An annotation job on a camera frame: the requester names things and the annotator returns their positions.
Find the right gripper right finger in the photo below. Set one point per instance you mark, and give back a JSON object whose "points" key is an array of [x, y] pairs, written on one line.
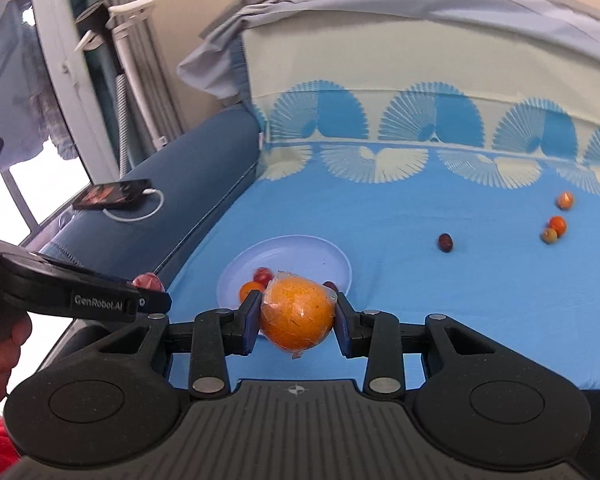
{"points": [[382, 340]]}

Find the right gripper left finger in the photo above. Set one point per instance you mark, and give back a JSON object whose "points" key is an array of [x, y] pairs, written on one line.
{"points": [[211, 338]]}

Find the peeled tangerine piece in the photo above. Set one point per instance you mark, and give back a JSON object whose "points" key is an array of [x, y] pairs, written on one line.
{"points": [[248, 287], [565, 200]]}

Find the pink red fruit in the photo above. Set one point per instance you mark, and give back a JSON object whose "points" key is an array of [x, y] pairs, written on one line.
{"points": [[149, 281]]}

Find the orange tangerine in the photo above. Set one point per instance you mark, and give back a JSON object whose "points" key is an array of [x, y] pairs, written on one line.
{"points": [[296, 313]]}

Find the dark red jujube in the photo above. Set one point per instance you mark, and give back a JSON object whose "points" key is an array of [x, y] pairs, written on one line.
{"points": [[445, 242], [332, 286]]}

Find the yellow-green longan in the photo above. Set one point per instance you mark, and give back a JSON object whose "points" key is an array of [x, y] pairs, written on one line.
{"points": [[549, 236]]}

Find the person's left hand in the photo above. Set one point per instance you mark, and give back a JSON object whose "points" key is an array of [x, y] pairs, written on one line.
{"points": [[10, 349]]}

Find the dark red jujube on plate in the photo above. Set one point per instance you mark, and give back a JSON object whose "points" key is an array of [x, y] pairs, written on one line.
{"points": [[332, 286]]}

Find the red cherry tomato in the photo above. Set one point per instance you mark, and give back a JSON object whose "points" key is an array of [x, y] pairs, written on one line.
{"points": [[263, 276]]}

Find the light blue round plate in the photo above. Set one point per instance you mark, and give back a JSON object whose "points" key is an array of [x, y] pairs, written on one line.
{"points": [[309, 256]]}

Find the black smartphone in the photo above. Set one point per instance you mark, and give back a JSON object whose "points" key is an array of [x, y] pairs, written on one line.
{"points": [[112, 195]]}

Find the blue sofa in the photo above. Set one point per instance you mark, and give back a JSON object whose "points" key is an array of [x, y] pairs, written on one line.
{"points": [[194, 180]]}

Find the blue fan-pattern sofa cover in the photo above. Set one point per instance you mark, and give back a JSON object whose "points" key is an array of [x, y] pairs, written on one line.
{"points": [[381, 137]]}

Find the small orange kumquat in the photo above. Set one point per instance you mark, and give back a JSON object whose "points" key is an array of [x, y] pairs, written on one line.
{"points": [[559, 225]]}

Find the grey draped sheet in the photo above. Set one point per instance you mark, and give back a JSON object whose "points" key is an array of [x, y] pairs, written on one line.
{"points": [[569, 24]]}

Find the white floor stand pole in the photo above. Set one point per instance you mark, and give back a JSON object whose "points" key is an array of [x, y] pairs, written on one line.
{"points": [[109, 26]]}

